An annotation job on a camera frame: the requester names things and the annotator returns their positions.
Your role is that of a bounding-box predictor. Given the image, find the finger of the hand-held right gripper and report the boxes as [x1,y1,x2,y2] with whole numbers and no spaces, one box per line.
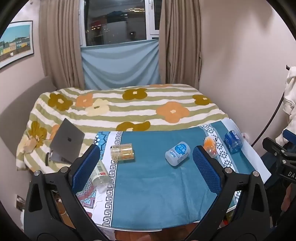
[262,137,293,160]

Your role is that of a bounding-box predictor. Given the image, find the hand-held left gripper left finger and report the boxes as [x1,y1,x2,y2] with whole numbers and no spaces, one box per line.
[23,144,109,241]

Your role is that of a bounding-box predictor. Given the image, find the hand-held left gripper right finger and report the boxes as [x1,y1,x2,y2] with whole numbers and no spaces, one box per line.
[185,146,271,241]

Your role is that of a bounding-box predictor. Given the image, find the gold patterned glass cup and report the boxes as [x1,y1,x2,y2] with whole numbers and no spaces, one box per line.
[110,143,135,161]

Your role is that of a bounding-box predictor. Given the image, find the person's right hand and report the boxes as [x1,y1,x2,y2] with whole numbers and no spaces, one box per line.
[280,185,294,212]

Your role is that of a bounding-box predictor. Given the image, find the clear plastic bottle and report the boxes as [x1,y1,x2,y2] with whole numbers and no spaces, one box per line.
[90,160,111,193]

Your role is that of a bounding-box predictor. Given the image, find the grey laptop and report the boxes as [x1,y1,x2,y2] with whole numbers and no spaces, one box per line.
[46,118,85,166]

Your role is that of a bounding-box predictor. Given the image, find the white bottle blue label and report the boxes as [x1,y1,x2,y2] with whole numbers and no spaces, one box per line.
[165,141,191,166]

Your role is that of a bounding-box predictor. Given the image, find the white garment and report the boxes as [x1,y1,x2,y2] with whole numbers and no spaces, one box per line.
[275,66,296,145]

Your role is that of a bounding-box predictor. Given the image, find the teal patterned tablecloth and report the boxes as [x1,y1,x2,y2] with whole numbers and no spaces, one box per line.
[76,118,272,231]

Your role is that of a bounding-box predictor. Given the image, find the striped flower blanket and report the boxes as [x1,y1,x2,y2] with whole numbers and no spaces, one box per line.
[16,83,229,172]

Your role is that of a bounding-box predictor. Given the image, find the light blue cloth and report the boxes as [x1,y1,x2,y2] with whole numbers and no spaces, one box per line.
[80,39,162,91]

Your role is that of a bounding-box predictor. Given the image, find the beige curtain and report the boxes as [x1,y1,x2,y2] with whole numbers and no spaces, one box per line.
[158,0,202,90]
[38,0,86,90]

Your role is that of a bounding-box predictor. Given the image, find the window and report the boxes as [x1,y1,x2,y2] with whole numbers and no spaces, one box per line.
[78,0,160,47]

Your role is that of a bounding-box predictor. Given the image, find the black cable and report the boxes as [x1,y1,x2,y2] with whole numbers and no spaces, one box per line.
[252,90,286,147]

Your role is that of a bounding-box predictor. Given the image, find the grey padded bed frame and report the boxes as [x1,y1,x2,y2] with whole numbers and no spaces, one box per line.
[0,76,57,149]

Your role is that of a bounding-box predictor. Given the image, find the framed wall poster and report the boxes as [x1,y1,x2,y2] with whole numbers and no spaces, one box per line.
[0,20,34,70]

